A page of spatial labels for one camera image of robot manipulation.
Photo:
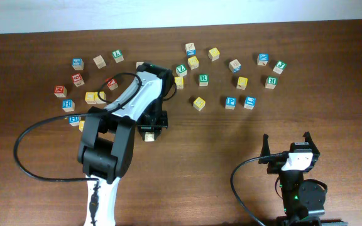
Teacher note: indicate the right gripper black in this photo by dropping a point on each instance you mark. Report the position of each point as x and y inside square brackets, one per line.
[273, 167]

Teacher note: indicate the blue h block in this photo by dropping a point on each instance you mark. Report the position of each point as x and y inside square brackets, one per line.
[74, 120]
[68, 105]

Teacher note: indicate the yellow block upper centre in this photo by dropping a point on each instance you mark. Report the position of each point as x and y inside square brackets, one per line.
[193, 62]

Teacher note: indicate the wooden block red side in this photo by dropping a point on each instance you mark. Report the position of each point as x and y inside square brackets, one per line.
[138, 64]

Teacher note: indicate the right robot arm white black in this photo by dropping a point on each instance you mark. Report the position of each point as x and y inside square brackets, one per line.
[303, 200]

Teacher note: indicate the green J block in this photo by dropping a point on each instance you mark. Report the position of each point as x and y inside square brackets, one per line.
[279, 67]

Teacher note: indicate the yellow block top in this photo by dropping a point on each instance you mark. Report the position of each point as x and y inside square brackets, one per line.
[213, 54]

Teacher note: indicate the blue L block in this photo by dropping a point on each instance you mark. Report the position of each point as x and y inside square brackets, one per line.
[250, 103]

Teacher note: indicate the yellow O block pair left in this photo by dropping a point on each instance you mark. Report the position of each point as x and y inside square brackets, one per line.
[90, 98]

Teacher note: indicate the plain wooden block top left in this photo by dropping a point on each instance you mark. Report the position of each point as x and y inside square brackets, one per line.
[99, 61]

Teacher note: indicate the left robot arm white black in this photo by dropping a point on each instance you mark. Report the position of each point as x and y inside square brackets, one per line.
[107, 141]

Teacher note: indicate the wooden D block blue side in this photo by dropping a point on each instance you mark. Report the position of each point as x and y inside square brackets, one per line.
[234, 66]

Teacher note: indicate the red 9 block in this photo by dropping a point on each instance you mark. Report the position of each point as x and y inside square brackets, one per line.
[78, 80]

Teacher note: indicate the green r block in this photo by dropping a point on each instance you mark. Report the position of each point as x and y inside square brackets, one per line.
[271, 82]
[203, 80]

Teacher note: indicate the yellow O block lower left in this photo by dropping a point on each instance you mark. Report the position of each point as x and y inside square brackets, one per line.
[81, 125]

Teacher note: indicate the blue S block left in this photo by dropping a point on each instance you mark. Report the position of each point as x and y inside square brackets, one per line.
[77, 64]

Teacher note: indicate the green Z block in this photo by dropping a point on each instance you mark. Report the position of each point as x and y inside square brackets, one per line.
[181, 70]

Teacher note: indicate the blue H block upper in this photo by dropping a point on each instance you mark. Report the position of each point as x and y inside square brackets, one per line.
[68, 105]

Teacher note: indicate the blue H block lower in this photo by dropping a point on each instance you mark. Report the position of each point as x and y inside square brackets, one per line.
[74, 120]

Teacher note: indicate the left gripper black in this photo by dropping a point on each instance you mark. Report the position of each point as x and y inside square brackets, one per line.
[153, 126]

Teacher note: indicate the red M block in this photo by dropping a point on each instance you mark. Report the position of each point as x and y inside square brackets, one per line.
[60, 91]

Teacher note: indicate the blue X block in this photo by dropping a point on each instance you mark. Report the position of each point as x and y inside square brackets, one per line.
[262, 59]

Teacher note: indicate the yellow C block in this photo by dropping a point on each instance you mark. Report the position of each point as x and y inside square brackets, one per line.
[149, 136]

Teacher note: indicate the blue P block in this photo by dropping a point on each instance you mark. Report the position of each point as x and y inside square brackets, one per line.
[230, 103]

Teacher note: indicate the yellow umbrella block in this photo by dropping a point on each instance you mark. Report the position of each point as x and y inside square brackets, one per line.
[199, 103]

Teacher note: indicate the wooden block blue side top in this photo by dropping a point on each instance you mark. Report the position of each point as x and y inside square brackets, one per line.
[190, 49]

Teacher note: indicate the yellow G block pair right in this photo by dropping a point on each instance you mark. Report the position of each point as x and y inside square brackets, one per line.
[100, 97]

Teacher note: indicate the green V block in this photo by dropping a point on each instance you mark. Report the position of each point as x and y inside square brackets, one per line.
[118, 56]

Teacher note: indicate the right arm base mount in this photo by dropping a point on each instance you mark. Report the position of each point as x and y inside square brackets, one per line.
[309, 221]

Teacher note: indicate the red A block left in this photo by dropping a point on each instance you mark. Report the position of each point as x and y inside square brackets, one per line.
[111, 83]

